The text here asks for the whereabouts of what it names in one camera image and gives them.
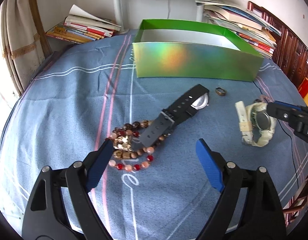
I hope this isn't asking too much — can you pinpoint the black strap wristwatch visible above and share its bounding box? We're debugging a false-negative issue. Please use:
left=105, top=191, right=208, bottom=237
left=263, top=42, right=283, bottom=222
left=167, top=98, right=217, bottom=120
left=138, top=84, right=209, bottom=147

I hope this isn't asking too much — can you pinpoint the red yellow box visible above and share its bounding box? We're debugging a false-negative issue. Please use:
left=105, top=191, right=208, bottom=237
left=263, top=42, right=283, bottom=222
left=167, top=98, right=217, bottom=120
left=298, top=77, right=308, bottom=107

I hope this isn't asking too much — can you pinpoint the white digital wristwatch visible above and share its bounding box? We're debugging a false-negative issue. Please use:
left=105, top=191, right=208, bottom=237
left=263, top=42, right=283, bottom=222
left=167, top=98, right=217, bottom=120
left=235, top=101, right=277, bottom=147

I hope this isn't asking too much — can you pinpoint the dark red wooden headboard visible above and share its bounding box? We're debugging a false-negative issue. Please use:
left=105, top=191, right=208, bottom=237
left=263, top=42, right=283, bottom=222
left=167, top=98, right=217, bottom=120
left=247, top=1, right=308, bottom=87

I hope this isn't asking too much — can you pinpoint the right stack of books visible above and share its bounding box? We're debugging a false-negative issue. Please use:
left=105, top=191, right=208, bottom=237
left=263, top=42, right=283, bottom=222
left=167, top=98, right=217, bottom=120
left=195, top=0, right=281, bottom=59

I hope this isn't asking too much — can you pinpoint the stack of books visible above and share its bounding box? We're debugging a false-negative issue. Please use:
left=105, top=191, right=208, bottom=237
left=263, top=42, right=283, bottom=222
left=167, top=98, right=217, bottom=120
left=45, top=4, right=121, bottom=44
left=195, top=0, right=281, bottom=59

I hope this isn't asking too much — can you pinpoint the blue striped bedsheet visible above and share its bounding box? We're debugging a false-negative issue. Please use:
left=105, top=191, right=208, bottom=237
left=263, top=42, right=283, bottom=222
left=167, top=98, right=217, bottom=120
left=0, top=32, right=308, bottom=239

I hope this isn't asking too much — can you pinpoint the green holographic cardboard box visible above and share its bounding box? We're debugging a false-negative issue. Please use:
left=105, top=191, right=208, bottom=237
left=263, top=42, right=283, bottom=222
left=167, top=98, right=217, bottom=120
left=133, top=19, right=264, bottom=82

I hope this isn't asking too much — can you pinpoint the beige curtain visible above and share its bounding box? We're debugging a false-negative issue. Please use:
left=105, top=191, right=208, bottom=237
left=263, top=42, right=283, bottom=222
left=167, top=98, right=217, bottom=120
left=0, top=0, right=52, bottom=95

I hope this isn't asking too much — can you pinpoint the left stack of books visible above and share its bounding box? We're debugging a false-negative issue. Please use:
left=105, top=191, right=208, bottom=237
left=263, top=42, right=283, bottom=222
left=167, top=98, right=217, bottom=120
left=45, top=4, right=121, bottom=44

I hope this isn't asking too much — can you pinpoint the thin black cable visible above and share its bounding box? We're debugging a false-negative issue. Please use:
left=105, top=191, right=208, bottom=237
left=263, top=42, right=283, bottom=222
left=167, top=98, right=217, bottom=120
left=252, top=80, right=300, bottom=190

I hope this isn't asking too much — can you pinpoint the brown wooden bead bracelet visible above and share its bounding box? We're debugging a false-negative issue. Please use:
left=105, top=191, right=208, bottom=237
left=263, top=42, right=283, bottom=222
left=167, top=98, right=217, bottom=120
left=112, top=120, right=171, bottom=159

